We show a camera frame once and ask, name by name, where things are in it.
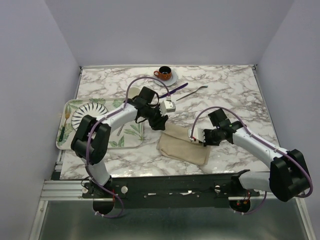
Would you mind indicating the white tray with leaf print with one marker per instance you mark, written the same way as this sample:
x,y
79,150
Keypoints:
x,y
132,134

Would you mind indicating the gold fork with green handle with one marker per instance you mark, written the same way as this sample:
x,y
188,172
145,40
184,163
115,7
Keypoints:
x,y
67,115

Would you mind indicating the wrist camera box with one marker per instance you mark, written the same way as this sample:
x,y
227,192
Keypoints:
x,y
197,136
167,106

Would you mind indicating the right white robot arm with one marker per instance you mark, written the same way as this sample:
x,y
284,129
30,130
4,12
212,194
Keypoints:
x,y
287,176

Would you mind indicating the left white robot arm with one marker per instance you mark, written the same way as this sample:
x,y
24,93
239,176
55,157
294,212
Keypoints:
x,y
91,140

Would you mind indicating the white plate with blue stripes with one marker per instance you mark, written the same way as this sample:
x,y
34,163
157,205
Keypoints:
x,y
93,109

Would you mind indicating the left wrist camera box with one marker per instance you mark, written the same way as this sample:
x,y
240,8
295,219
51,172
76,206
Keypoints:
x,y
167,106

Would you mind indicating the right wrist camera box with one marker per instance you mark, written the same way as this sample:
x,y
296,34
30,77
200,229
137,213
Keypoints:
x,y
197,136

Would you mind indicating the grey and cream mug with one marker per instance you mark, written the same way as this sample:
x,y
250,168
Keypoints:
x,y
133,91

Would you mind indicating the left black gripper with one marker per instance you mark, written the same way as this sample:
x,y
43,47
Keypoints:
x,y
159,123

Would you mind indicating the silver fork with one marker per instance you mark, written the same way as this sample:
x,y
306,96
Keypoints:
x,y
191,93

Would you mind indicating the white saucer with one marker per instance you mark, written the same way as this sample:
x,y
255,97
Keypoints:
x,y
167,81

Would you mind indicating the silver spoon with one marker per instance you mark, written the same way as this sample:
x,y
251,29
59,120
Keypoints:
x,y
120,130

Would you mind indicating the aluminium frame rail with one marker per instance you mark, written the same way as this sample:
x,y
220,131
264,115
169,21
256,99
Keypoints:
x,y
62,190

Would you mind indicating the brown coffee cup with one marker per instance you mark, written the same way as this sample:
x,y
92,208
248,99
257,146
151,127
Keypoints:
x,y
164,72

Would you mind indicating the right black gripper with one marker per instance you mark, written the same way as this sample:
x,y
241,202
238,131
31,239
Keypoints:
x,y
207,142

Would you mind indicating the beige cloth napkin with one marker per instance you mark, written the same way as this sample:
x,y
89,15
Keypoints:
x,y
175,144

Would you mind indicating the purple knife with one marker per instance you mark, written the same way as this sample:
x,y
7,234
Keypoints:
x,y
174,90

